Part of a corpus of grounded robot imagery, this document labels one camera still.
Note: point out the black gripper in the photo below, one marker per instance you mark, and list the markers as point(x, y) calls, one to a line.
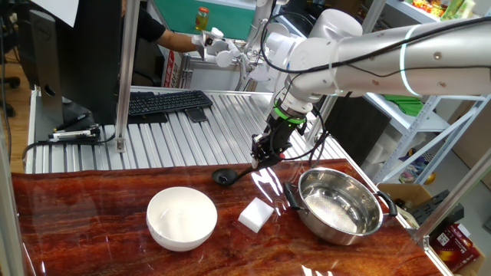
point(280, 136)

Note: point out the white haptic control device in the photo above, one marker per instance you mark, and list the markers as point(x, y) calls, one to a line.
point(218, 48)

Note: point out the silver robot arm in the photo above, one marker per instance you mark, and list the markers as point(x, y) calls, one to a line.
point(383, 65)

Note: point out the person bare forearm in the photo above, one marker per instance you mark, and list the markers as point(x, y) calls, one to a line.
point(176, 41)

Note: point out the white ceramic bowl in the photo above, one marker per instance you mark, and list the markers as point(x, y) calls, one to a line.
point(180, 218)

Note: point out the person hand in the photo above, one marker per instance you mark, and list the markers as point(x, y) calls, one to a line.
point(198, 45)

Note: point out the white sponge block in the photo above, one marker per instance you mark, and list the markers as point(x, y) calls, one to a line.
point(255, 214)

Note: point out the black smartphone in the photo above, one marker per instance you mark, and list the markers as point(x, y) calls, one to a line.
point(196, 115)

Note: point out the silver aluminium flight case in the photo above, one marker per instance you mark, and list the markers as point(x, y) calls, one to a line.
point(207, 73)

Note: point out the black keyboard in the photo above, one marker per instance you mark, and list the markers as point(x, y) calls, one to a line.
point(169, 102)

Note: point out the black flat pad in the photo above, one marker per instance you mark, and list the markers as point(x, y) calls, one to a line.
point(147, 119)

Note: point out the red and white sign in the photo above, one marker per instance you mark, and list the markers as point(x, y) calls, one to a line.
point(170, 67)

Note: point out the brown cardboard box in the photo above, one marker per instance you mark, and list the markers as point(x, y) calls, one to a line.
point(403, 191)

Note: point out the green cloth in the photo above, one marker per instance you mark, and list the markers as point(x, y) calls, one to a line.
point(406, 105)

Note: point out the white metal shelf rack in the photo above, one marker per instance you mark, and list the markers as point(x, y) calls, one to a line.
point(414, 122)

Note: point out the glass jar orange lid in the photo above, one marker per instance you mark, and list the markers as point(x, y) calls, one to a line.
point(202, 18)

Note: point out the yellow ball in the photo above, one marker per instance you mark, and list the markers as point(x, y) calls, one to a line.
point(430, 179)

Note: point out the black shirt sleeve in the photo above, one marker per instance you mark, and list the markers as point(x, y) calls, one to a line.
point(147, 26)

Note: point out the black plastic case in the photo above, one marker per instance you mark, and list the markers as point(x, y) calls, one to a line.
point(433, 209)

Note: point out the wood pattern table mat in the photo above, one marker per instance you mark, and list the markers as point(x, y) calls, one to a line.
point(96, 237)

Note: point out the white marker pen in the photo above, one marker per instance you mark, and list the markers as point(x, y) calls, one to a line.
point(74, 134)

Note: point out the black pen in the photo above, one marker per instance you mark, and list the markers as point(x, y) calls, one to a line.
point(73, 122)

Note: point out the black computer monitor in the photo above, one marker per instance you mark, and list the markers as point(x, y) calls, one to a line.
point(88, 57)

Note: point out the red printed carton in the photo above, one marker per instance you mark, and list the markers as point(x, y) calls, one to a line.
point(452, 245)

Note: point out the white paper sheet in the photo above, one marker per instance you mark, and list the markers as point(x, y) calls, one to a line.
point(55, 10)

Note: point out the black office chair base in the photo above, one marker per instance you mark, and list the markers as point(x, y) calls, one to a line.
point(9, 82)

